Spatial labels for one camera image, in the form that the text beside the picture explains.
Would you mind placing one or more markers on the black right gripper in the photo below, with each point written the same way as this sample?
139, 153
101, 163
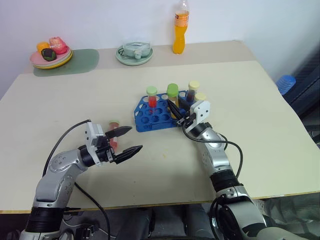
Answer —
187, 119

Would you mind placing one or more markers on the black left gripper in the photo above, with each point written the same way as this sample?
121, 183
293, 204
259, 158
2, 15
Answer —
103, 150

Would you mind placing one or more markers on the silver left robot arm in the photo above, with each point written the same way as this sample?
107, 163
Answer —
60, 172

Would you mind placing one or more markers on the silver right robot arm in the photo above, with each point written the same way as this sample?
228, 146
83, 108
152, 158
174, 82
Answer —
216, 157

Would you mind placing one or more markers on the green-capped yellow liquid test tube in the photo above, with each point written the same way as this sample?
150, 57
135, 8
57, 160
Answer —
172, 91

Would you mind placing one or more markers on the pink-capped red liquid test tube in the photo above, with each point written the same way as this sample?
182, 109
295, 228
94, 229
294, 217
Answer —
114, 123

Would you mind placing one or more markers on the pale-yellow-capped dark liquid test tube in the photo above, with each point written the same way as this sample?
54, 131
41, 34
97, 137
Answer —
193, 87

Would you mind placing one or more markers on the blue test tube rack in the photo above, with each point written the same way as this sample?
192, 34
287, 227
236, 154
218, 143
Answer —
155, 120

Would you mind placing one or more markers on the light-green-capped red liquid test tube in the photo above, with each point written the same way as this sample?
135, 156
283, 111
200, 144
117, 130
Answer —
152, 96

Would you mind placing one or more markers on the pale green round plate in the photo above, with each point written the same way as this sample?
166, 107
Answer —
125, 60

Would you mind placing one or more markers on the orange soda plastic bottle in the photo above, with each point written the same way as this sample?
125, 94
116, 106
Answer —
180, 32

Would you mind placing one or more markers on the green placemat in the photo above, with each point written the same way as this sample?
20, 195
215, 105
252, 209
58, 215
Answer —
82, 61

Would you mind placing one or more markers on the plates with toy food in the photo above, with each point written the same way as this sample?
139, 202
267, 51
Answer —
67, 58

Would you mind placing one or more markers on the dark rounded shape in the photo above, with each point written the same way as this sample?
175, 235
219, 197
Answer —
198, 220

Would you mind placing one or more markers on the stack of blue cups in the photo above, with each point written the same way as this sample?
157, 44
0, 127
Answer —
286, 85

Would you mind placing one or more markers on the dark toy fruit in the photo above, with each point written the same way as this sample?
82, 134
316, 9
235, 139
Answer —
48, 54

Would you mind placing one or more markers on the pink toy apple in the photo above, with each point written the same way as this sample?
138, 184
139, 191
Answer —
58, 45

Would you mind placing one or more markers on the pink plate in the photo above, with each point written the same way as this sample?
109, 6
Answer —
37, 58

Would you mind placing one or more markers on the orange toy fruit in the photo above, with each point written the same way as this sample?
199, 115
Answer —
42, 46

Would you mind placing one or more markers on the black chair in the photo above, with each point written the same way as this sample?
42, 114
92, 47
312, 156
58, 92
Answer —
306, 82

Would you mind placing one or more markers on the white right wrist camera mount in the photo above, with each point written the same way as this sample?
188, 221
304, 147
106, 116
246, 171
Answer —
201, 111

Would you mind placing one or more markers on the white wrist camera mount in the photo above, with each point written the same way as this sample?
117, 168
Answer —
201, 111
92, 131

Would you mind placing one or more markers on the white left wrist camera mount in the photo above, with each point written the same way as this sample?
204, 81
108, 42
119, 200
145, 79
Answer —
92, 131

